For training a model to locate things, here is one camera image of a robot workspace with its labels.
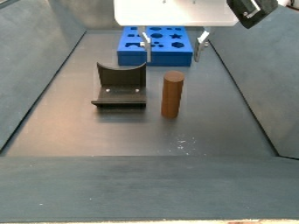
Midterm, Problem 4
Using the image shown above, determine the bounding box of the blue shape sorting board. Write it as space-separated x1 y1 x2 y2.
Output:
117 26 193 67

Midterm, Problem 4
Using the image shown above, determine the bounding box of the black curved holder stand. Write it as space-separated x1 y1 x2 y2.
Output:
91 64 146 108

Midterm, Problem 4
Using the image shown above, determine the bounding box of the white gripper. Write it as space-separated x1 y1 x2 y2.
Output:
114 0 238 62

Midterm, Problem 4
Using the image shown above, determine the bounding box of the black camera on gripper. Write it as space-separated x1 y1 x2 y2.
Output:
227 0 278 29

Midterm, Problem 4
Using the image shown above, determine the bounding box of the brown wooden cylinder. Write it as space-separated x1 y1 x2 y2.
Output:
162 71 185 118

